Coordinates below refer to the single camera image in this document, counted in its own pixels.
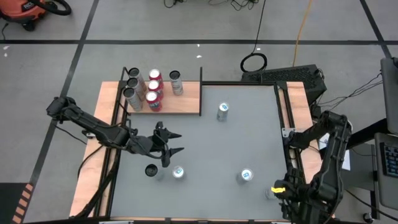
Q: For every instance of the black aluminium table frame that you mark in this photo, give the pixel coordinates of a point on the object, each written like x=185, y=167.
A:
x=237, y=83

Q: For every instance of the black orange hazard strip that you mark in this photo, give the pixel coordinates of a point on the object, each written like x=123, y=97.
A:
x=23, y=202

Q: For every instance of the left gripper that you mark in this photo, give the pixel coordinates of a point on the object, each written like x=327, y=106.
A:
x=149, y=144

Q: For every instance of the wooden shelf board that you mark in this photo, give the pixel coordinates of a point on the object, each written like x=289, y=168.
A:
x=189, y=99

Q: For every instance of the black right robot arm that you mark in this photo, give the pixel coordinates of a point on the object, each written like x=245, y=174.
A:
x=332, y=155

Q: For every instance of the black metal shelf frame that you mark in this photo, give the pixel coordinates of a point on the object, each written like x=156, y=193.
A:
x=201, y=93

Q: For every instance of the grey table mat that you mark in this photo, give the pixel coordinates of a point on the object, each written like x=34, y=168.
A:
x=199, y=199

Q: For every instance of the slim silver blue can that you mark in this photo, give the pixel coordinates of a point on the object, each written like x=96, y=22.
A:
x=223, y=108
x=178, y=172
x=247, y=174

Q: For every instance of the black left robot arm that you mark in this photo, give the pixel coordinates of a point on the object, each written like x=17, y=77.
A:
x=93, y=127

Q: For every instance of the white paper sheet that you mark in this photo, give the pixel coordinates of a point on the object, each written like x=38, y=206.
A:
x=347, y=161

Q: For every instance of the black metal stand bar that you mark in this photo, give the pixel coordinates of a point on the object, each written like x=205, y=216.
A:
x=370, y=130

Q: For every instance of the black caster wheel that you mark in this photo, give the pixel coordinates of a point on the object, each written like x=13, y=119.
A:
x=367, y=216

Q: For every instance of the yellow gripper tag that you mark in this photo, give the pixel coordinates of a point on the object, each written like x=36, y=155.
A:
x=277, y=189

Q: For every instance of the grey device with keypad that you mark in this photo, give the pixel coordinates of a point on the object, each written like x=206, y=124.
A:
x=390, y=160

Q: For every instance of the orange shop vacuum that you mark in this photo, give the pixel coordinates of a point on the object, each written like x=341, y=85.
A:
x=21, y=9

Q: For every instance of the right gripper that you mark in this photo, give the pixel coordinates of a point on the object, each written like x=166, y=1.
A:
x=293, y=199

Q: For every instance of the red Fanta strawberry can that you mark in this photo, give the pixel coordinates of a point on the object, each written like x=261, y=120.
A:
x=154, y=75
x=151, y=96
x=154, y=85

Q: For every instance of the slim silver can black lid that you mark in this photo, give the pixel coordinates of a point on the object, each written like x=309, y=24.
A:
x=268, y=193
x=175, y=74
x=128, y=92
x=132, y=82
x=151, y=170
x=134, y=72

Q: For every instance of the grey monitor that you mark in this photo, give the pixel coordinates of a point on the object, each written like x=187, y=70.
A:
x=391, y=93

